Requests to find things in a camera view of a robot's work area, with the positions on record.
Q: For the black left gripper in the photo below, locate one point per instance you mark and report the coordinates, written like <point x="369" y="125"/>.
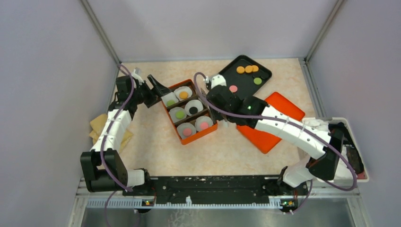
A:
<point x="157" y="91"/>

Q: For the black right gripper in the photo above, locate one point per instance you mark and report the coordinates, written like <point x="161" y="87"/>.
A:
<point x="217" y="116"/>

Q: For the green sandwich cookie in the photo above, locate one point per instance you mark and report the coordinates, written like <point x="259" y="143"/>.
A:
<point x="170" y="103"/>
<point x="257" y="81"/>
<point x="180" y="114"/>

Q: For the yellow sandwich cookie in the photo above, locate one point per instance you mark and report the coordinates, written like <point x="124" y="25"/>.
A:
<point x="249" y="69"/>
<point x="183" y="95"/>
<point x="240" y="69"/>
<point x="255" y="68"/>

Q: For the black sandwich cookie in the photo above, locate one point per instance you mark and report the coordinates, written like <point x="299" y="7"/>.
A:
<point x="257" y="75"/>
<point x="265" y="75"/>
<point x="193" y="110"/>

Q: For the orange cookie tin box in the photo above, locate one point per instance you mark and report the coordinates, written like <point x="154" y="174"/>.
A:
<point x="190" y="119"/>

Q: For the orange tin lid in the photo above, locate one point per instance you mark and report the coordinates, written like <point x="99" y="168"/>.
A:
<point x="263" y="141"/>

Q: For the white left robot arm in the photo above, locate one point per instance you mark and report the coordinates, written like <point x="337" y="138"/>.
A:
<point x="102" y="166"/>

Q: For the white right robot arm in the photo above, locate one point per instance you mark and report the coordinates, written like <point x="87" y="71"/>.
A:
<point x="287" y="128"/>

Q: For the white paper cupcake liner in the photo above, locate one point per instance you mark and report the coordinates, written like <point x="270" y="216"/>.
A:
<point x="169" y="96"/>
<point x="183" y="88"/>
<point x="196" y="103"/>
<point x="203" y="119"/>
<point x="185" y="125"/>
<point x="172" y="114"/>

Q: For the black baking tray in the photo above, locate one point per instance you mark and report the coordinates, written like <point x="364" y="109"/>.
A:
<point x="244" y="81"/>

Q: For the white cloth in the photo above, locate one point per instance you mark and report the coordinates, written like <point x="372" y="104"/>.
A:
<point x="330" y="167"/>

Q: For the white plastic basket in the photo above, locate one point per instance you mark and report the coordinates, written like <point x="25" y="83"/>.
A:
<point x="321" y="124"/>

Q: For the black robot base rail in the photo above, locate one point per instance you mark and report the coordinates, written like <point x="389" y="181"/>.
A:
<point x="216" y="190"/>

